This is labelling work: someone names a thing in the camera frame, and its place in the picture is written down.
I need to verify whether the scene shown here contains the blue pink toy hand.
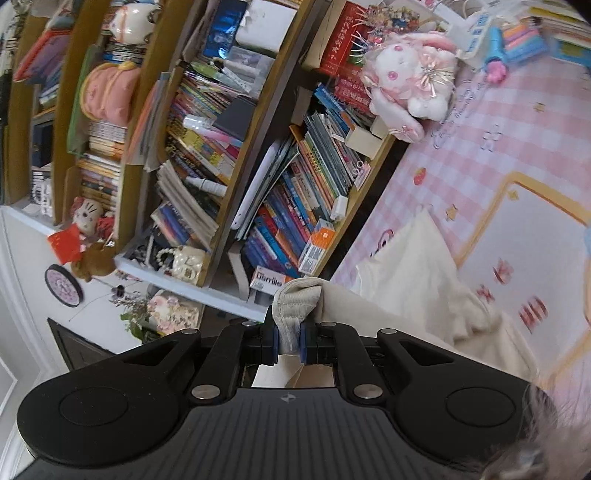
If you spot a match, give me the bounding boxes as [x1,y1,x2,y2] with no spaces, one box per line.
[484,27,509,85]

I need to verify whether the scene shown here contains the row of red yellow books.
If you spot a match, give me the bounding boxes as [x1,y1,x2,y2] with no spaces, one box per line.
[166,76,241,183]

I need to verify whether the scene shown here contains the person's fuzzy beige clothing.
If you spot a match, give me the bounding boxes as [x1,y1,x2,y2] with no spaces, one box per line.
[480,383,561,480]

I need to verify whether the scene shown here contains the cream pen holder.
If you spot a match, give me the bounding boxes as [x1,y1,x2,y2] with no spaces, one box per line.
[346,124,384,158]

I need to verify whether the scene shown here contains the clear plastic box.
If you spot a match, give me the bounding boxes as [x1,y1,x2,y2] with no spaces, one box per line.
[226,46,274,88]

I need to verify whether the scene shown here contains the pink plush pouch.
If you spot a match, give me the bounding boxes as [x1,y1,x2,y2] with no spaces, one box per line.
[80,62,140,126]

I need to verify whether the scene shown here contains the floral decor plaque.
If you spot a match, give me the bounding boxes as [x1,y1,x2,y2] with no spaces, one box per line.
[147,294,205,334]

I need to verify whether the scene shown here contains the white tablet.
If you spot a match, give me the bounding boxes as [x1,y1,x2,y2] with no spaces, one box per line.
[231,141,282,229]

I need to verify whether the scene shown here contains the stack of small comic books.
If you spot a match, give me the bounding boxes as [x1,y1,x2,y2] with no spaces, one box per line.
[76,120,127,213]

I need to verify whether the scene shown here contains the white storage box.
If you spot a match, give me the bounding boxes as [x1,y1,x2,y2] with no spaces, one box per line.
[235,0,297,52]

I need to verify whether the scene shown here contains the pink binder clip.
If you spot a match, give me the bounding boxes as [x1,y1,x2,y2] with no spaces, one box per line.
[350,159,372,190]

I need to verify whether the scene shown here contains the thick grey paperback book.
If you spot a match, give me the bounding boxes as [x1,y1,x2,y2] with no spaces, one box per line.
[228,251,252,298]

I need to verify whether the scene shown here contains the red envelope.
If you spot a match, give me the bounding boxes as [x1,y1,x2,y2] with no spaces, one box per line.
[47,226,87,265]

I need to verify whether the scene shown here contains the flat white orange box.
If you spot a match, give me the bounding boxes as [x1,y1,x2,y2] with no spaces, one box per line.
[298,219,335,275]

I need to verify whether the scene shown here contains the red patterned thick book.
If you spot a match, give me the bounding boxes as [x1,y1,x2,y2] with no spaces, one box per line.
[332,69,375,114]

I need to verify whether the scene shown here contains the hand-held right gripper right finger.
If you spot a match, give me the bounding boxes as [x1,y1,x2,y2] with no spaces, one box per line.
[298,320,459,406]

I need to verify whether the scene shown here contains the brown plush bear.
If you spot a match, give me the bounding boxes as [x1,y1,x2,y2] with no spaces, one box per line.
[71,240,117,283]

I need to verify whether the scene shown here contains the row of colourful books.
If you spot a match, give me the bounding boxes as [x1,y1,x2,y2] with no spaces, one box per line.
[240,83,384,278]

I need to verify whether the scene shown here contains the thick book with white pages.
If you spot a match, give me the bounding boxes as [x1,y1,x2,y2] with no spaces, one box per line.
[156,159,219,238]

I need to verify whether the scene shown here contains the red thick dictionary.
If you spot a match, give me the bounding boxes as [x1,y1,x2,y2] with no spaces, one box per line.
[321,2,365,77]

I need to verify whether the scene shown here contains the beige sweatpants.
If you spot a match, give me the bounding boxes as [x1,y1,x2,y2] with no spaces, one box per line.
[252,276,539,389]

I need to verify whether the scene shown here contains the stack of books by wall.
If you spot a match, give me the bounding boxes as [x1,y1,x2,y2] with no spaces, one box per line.
[519,0,591,63]

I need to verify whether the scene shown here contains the round purple plate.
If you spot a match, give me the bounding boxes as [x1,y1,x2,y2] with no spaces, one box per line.
[45,264,85,306]

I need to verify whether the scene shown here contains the white piggy bank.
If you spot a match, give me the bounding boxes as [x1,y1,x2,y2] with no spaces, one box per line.
[112,2,163,45]

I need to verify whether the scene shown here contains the white cat doll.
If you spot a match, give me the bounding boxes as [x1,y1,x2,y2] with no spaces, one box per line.
[71,196,115,241]

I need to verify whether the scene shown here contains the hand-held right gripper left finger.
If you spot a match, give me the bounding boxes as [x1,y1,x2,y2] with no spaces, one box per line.
[117,305,281,405]

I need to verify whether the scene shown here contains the dried flower bunch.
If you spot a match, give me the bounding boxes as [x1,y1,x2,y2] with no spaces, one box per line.
[110,285,155,343]

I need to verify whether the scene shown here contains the tall white orange box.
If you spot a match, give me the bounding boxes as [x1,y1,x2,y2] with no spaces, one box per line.
[249,268,284,296]

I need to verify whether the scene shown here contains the cream T-shirt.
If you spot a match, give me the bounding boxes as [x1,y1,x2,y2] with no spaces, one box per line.
[355,207,506,344]

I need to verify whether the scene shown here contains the wooden bookshelf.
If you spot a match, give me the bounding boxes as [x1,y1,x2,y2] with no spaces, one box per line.
[0,0,416,324]

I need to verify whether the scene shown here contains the pink white plush bunny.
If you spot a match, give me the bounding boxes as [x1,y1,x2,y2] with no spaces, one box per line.
[362,32,458,141]

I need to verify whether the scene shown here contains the blue foil pack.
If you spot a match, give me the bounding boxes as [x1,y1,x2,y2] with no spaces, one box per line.
[203,0,247,60]

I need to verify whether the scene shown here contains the white power strip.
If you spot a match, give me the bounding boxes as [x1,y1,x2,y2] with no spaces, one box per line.
[462,11,492,58]

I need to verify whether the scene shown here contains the dark grey box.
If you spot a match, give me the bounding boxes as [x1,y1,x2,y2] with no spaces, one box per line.
[215,98,258,141]

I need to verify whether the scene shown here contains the white tube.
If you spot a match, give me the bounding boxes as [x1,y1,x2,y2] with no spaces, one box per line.
[182,175,227,197]

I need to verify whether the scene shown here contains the black screen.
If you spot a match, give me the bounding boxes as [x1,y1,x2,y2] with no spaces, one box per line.
[47,318,118,371]

